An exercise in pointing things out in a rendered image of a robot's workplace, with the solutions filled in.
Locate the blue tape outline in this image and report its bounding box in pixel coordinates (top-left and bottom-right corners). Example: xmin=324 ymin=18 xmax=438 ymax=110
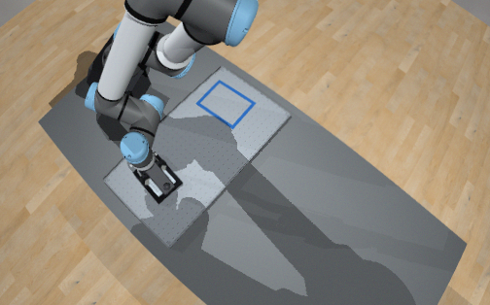
xmin=195 ymin=80 xmax=256 ymax=129

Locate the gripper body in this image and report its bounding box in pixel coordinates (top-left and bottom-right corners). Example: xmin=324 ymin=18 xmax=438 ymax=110
xmin=138 ymin=158 xmax=161 ymax=180

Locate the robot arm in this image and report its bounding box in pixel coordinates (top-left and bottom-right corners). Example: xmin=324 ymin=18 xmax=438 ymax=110
xmin=85 ymin=0 xmax=259 ymax=195

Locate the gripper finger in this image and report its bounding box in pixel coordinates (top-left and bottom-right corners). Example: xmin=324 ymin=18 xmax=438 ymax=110
xmin=137 ymin=170 xmax=150 ymax=185
xmin=157 ymin=159 xmax=166 ymax=171

